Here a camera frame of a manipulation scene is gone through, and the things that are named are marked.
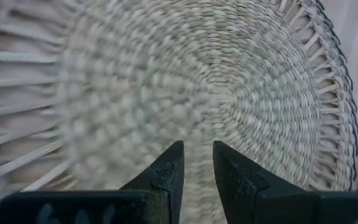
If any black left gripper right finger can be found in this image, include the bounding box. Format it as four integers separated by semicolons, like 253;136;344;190
212;141;358;224

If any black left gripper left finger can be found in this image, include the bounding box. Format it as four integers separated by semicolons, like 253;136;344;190
0;139;185;224

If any round woven straw placemat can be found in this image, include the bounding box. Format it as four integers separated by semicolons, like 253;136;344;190
0;0;358;224

